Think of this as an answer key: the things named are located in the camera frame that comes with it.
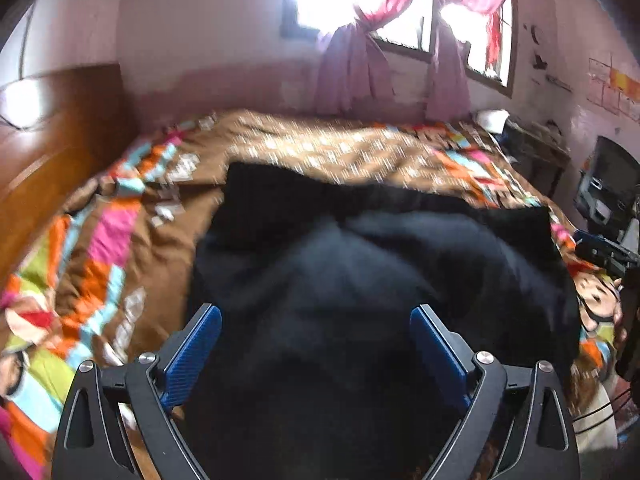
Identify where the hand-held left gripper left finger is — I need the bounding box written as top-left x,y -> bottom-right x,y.
50,302 -> 223,480

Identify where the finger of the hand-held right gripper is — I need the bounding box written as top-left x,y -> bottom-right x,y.
572,229 -> 640,279

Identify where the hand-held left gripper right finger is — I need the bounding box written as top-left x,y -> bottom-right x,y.
410,304 -> 581,480

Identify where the black padded jacket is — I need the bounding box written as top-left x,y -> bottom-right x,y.
182,160 -> 583,480

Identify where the black television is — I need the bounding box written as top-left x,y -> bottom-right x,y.
574,135 -> 640,242

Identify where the dark wooden side table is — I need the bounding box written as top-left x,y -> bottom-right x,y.
500,119 -> 572,197

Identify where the colourful patchwork blanket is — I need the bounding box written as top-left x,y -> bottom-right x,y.
0,107 -> 626,480

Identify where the white pillow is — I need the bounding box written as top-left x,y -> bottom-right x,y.
474,108 -> 510,134

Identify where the pink curtain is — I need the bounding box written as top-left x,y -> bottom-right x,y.
425,0 -> 519,122
287,0 -> 427,117

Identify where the wooden headboard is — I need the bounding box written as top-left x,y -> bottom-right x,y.
0,62 -> 140,281

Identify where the window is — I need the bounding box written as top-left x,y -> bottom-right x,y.
280,0 -> 517,100

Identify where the black cable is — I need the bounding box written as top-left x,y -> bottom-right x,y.
570,387 -> 640,437

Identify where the paper wall chart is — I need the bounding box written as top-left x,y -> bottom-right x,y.
586,56 -> 640,122

